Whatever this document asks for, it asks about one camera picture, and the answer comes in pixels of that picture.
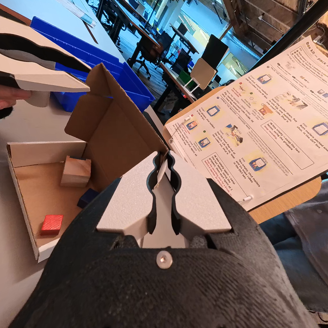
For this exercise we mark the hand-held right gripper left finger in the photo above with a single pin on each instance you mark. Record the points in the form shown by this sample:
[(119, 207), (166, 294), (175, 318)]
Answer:
[(125, 205)]

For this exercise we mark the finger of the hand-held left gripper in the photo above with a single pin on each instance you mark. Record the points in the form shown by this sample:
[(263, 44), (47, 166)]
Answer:
[(46, 79), (25, 29)]

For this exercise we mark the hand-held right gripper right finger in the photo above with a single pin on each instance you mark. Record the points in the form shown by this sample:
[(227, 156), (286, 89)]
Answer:
[(202, 205)]

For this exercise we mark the small blue cube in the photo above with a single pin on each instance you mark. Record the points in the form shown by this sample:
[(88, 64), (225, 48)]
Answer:
[(85, 198)]

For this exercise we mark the large wooden cube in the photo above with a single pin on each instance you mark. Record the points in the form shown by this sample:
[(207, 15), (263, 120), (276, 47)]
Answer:
[(75, 171)]

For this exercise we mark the blue plastic bin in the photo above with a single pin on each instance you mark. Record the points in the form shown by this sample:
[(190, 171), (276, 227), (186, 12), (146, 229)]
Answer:
[(115, 74)]

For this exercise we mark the white cardboard mailer box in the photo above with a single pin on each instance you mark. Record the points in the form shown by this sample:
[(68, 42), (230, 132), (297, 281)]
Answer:
[(115, 133)]

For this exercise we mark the red cube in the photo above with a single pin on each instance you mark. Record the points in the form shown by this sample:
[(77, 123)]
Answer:
[(52, 224)]

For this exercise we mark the white desk with wooden edge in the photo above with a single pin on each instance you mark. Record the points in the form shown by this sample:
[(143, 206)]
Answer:
[(51, 12)]

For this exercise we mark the grey desk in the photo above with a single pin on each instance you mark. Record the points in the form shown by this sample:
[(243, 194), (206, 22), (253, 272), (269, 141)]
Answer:
[(15, 281)]

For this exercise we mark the metal page holder clip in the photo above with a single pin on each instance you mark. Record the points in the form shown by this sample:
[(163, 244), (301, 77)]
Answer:
[(246, 199), (184, 120)]

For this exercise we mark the clear plastic sleeve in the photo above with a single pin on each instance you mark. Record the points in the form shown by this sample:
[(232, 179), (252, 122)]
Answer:
[(82, 15)]

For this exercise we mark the printed instruction sheet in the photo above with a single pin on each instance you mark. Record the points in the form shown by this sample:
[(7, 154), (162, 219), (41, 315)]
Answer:
[(256, 128)]

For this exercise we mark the small wooden document stand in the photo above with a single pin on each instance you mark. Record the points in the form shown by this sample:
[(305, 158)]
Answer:
[(202, 73)]

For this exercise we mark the black upright panel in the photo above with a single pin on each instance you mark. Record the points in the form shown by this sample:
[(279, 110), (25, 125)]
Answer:
[(215, 50)]

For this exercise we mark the black metal pole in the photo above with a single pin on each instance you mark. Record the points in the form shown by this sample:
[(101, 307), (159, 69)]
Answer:
[(289, 33)]

